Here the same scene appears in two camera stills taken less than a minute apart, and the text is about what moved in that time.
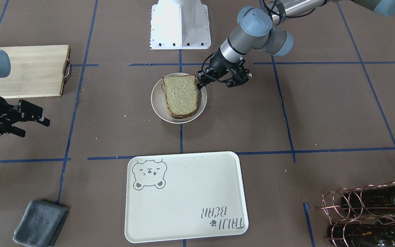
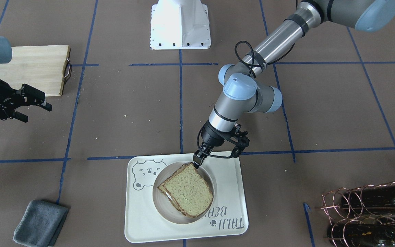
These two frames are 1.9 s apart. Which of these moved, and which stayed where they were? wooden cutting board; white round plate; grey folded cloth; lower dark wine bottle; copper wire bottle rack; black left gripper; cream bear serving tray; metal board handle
Moved: white round plate; black left gripper
Stayed: wooden cutting board; grey folded cloth; lower dark wine bottle; copper wire bottle rack; metal board handle; cream bear serving tray
